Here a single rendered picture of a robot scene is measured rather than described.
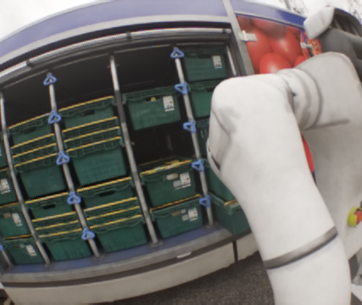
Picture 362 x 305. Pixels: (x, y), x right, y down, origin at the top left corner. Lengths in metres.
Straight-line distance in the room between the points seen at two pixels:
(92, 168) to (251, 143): 1.18
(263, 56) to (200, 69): 0.53
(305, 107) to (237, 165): 0.14
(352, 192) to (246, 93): 0.27
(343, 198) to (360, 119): 0.15
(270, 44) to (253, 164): 1.61
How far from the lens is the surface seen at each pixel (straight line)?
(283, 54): 1.82
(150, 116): 1.27
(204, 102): 1.39
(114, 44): 1.33
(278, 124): 0.18
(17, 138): 1.51
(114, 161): 1.26
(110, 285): 1.49
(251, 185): 0.17
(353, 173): 0.35
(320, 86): 0.29
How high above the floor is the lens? 1.40
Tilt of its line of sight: 6 degrees down
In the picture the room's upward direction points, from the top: 12 degrees counter-clockwise
